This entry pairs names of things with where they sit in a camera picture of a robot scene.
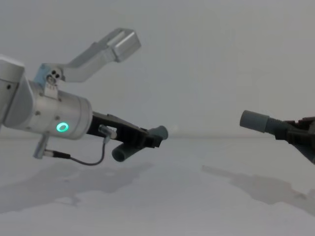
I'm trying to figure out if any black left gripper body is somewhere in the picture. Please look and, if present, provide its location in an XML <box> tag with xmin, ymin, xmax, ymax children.
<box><xmin>86</xmin><ymin>111</ymin><xmax>149</xmax><ymax>148</ymax></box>

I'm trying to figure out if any white curtain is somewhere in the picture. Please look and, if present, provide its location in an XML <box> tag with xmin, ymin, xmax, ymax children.
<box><xmin>0</xmin><ymin>0</ymin><xmax>315</xmax><ymax>142</ymax></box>

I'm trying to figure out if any thin dark gripper cable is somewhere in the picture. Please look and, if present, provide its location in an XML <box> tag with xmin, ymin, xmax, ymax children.
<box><xmin>44</xmin><ymin>124</ymin><xmax>118</xmax><ymax>166</ymax></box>

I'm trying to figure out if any grey plastic tube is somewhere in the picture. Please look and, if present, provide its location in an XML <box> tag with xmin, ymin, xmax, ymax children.
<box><xmin>111</xmin><ymin>125</ymin><xmax>169</xmax><ymax>163</ymax></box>

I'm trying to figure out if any white table cloth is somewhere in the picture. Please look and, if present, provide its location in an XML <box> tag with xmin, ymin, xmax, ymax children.
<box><xmin>0</xmin><ymin>135</ymin><xmax>315</xmax><ymax>236</ymax></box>

